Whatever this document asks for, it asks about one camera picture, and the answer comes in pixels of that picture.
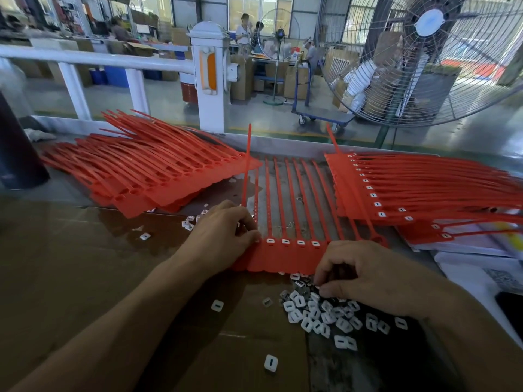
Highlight person's right hand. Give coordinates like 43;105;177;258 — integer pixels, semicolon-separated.
313;240;449;320

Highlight person's left hand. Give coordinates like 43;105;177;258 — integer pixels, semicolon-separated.
176;199;262;281

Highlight red plastic seal strip sheet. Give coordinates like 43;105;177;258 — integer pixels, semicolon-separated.
231;123;390;276

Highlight person's left forearm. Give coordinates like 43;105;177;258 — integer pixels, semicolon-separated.
7;250;214;392

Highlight person's right forearm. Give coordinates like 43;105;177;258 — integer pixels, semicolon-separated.
424;273;523;392

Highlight large pile of white clips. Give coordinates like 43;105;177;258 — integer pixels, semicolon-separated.
279;272;409;352

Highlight small heap of white clips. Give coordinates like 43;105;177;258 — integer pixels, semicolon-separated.
181;209;210;232

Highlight fanned pile of red seal sheets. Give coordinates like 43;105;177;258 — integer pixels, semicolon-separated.
40;109;263;219

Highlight clipped stack of red seal sheets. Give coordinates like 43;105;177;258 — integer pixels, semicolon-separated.
324;150;523;246

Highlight blue platform trolley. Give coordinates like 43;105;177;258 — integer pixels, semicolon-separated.
290;60;355;133

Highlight tall cardboard box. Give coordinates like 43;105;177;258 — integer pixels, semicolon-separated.
230;54;256;102

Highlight orange reflector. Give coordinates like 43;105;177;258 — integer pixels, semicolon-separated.
199;46;218;96

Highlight stacks of white parts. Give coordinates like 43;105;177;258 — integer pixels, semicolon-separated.
330;58;377;115

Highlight blue plastic bin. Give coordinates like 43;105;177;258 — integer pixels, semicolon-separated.
104;65;130;88

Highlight white cloth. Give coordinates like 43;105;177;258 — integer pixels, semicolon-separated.
22;128;57;143

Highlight white metal railing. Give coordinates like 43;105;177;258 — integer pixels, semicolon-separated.
0;44;195;124

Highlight black cylinder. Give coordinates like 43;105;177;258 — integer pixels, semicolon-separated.
0;91;51;191

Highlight large industrial floor fan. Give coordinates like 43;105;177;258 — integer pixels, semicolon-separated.
322;0;523;151

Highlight white fence post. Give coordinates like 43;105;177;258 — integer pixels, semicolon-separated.
187;20;242;134

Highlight small pedestal fan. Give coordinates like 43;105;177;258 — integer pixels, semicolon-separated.
257;7;302;106

